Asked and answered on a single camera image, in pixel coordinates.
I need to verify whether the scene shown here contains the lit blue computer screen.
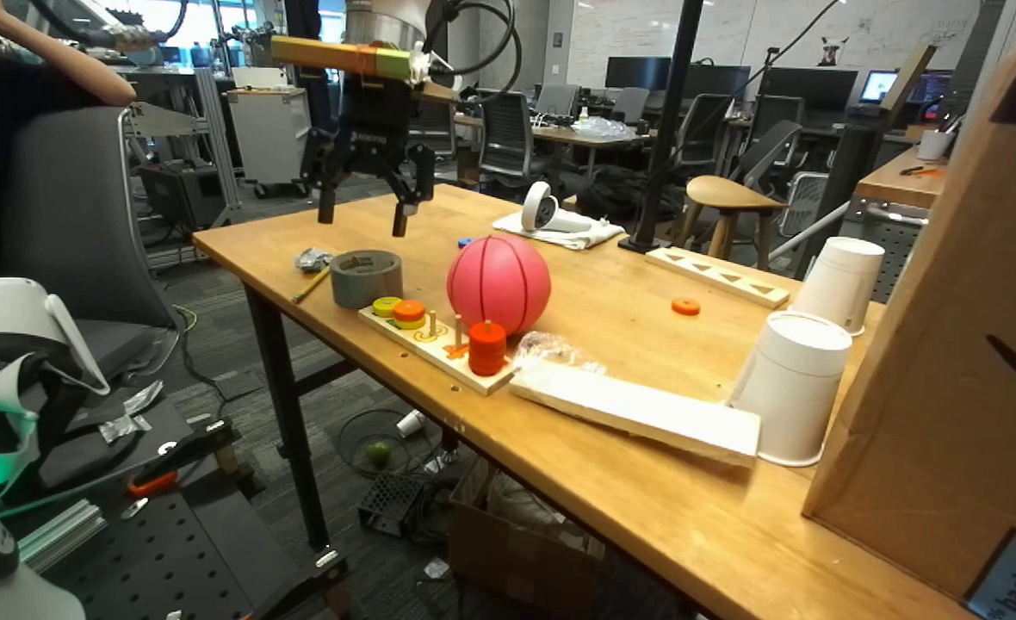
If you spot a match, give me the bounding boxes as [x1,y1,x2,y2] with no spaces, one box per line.
[856,67,909,112]

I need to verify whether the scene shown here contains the black slanted stand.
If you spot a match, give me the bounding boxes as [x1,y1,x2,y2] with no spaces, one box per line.
[812,42,943,224]

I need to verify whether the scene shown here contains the black keyboard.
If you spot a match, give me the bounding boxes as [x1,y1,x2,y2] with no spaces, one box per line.
[359,455,455,543]

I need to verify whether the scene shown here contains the brown cardboard box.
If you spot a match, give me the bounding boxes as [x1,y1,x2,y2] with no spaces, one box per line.
[449,498,620,620]

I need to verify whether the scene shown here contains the white paper cup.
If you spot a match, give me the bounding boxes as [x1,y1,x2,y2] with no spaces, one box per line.
[727,310,856,469]
[794,233,887,338]

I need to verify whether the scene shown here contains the large cardboard box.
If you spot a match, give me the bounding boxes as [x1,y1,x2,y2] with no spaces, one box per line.
[800,30,1016,620]

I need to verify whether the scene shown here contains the wooden office desk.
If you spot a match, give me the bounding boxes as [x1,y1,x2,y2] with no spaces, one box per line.
[527,114,660,179]

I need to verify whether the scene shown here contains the white round camera device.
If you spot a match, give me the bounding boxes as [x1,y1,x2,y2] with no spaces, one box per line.
[521,179,562,239]

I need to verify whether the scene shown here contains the long wooden shape sorter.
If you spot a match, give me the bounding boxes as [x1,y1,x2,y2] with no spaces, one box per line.
[643,245,794,310]

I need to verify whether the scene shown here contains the round wooden stool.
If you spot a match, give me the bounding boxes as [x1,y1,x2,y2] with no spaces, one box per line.
[678,172,789,267]

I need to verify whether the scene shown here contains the black backpack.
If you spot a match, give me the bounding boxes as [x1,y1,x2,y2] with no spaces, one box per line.
[582,163,693,231]

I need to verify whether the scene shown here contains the yellow pencil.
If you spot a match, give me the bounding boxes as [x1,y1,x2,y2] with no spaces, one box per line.
[289,267,336,307]

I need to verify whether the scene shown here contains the orange stacking ring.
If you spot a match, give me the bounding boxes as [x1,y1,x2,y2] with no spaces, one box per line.
[390,301,429,334]

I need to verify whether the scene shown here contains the black vertical pole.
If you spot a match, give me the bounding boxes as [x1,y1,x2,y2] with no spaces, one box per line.
[626,0,706,254]

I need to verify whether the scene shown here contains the orange handled tool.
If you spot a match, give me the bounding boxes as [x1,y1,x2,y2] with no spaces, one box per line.
[124,466,183,498]

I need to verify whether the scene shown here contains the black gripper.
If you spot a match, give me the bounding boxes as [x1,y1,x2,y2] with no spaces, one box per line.
[304,73,442,240]

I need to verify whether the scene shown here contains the white cloth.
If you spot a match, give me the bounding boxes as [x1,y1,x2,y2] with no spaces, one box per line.
[489,205,626,254]

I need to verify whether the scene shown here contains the black metal table leg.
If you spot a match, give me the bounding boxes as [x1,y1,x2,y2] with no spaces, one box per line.
[242,287,349,583]

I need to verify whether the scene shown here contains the crumpled foil ball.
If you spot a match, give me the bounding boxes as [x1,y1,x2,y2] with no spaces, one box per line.
[292,245,334,277]

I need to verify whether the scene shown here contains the white rolling cart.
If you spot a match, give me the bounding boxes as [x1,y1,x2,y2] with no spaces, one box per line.
[228,83,319,201]

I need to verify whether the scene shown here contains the white flat board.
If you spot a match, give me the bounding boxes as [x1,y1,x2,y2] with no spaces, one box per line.
[508,355,769,471]

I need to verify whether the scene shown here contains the black mesh office chair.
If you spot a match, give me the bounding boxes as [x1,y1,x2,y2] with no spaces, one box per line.
[474,85,536,187]
[415,81,457,166]

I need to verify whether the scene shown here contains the white VR headset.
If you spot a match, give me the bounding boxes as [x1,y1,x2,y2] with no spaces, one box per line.
[0,273,114,494]

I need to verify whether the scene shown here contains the grey duct tape roll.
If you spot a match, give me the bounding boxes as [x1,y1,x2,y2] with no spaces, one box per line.
[327,248,405,310]

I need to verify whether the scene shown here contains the wooden stacking toy board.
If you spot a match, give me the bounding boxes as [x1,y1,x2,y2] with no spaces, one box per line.
[353,301,521,396]

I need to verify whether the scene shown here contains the grey fabric office chair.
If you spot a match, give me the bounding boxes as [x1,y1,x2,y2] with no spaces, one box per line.
[0,105,193,391]

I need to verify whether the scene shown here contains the pink basketball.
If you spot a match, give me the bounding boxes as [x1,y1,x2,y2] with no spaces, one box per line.
[443,231,555,340]

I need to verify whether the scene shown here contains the black computer monitor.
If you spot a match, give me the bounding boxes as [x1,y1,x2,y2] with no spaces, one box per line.
[604,51,674,97]
[757,67,860,117]

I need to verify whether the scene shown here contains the wooden top workbench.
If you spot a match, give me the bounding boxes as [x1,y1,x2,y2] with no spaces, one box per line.
[853,149,956,215]

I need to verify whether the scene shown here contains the person's bare forearm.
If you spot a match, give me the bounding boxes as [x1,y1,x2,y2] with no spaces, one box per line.
[0,0,142,112]

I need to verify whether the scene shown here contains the red cylinder block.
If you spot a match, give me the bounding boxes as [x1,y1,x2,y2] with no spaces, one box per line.
[465,322,508,378]

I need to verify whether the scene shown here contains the aluminium extrusion bar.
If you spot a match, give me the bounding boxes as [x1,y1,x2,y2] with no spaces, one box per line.
[18,497,111,575]

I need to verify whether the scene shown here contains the black perforated breadboard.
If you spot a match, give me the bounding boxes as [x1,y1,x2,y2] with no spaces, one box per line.
[50,450,349,620]

